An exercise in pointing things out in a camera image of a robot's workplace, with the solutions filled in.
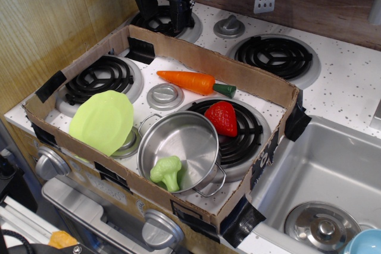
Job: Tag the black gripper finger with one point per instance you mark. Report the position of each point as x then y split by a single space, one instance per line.
181 14
147 8

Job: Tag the green toy broccoli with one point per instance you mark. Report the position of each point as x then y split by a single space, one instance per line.
165 171

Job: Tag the back left black burner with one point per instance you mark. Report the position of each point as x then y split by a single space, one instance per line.
161 23

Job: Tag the silver back stove knob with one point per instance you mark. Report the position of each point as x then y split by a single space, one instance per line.
229 28

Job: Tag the silver stove knob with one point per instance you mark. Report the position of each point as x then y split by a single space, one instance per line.
229 28
165 96

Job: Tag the orange toy carrot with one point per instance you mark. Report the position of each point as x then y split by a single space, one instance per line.
203 84

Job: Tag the silver centre stove knob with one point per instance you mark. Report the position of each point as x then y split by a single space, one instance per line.
165 96

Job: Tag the red toy strawberry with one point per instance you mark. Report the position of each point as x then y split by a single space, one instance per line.
223 117

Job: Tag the back right black burner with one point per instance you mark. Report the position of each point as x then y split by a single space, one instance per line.
284 56

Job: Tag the silver metal pot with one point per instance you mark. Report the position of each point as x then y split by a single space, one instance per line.
191 137

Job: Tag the light green plastic plate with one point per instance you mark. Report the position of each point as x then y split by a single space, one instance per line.
103 122

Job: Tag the silver knob under plate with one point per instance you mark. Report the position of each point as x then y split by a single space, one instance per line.
130 145

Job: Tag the front right black burner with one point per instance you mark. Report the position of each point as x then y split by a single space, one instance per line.
237 153

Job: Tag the left silver oven knob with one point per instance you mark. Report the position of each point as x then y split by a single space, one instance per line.
50 164

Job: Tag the silver oven knob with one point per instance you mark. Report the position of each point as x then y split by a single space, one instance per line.
50 164
160 232

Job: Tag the brown cardboard fence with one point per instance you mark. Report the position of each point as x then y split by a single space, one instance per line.
202 218

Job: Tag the grey toy sink basin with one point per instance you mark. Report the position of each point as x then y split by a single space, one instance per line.
328 163

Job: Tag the right silver oven knob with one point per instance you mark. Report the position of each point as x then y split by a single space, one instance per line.
160 232

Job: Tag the orange yellow object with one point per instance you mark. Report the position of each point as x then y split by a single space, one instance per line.
61 239

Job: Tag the silver pot lid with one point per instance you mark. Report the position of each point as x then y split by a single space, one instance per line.
322 226

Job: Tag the light blue bowl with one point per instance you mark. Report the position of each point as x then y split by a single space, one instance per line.
366 242

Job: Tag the silver oven door handle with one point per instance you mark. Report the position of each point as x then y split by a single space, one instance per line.
117 230

